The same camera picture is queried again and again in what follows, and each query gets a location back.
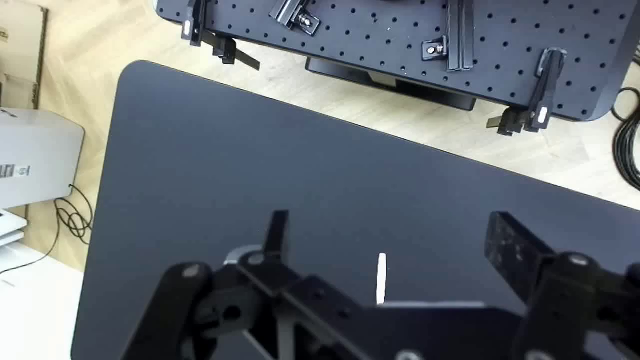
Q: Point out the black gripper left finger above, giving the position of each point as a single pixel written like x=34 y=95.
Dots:
x=287 y=286

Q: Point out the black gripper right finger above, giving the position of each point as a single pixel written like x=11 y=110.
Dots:
x=517 y=250

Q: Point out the white plastic spoon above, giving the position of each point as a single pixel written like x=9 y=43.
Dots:
x=381 y=277

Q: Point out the white ceramic mug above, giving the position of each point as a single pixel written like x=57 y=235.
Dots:
x=235 y=255

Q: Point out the black clamp with silver tip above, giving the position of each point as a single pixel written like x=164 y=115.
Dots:
x=542 y=87

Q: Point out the black base under breadboard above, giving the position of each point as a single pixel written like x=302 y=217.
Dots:
x=401 y=87

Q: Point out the black perforated breadboard plate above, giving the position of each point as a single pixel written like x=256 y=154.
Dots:
x=387 y=33

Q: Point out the grey computer box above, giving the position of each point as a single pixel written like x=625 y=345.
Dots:
x=36 y=156

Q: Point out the white flat device stack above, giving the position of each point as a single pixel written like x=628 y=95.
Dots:
x=11 y=231

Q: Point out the small silver-faced bracket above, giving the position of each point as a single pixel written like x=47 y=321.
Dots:
x=434 y=49

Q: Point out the black aluminium rail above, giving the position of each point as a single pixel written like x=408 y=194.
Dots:
x=461 y=33

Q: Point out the small black angle bracket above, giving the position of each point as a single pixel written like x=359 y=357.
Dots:
x=297 y=14

